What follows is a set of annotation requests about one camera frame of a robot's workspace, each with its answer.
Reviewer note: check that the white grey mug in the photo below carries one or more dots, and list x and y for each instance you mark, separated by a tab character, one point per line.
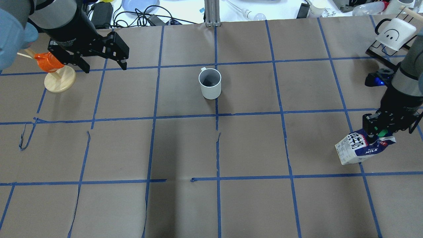
210	83

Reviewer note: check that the wooden cup stand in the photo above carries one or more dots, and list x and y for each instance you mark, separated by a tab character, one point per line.
58	81

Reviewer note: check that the orange plastic cup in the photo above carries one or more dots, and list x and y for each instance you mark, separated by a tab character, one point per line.
48	62

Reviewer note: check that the clear plastic bottle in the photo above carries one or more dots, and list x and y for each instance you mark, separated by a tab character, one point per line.
372	8

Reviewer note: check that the blue plate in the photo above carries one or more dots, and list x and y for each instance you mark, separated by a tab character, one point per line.
131	5

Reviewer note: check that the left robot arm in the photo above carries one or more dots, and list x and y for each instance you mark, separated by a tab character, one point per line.
18	27

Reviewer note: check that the aluminium profile post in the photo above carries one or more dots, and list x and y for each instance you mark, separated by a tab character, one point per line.
212	13

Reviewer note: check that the black metal mug rack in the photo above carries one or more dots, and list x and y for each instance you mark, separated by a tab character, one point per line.
391	58

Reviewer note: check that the blue white milk carton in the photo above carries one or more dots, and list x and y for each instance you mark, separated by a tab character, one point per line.
358	146

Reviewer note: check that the white paper cup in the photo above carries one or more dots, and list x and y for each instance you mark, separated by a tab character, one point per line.
317	7

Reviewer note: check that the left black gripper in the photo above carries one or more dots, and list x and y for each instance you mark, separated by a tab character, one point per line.
67	32

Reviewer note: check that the white smiley face mug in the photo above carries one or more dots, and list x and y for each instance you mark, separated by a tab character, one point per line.
394	33

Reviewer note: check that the black power adapter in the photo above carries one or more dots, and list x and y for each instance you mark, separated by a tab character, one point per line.
101	15

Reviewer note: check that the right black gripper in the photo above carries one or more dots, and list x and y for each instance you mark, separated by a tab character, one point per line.
399	106

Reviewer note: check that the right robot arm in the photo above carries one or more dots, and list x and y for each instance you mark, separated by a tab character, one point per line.
407	78

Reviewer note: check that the light bulb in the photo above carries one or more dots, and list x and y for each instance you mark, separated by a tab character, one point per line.
253	16

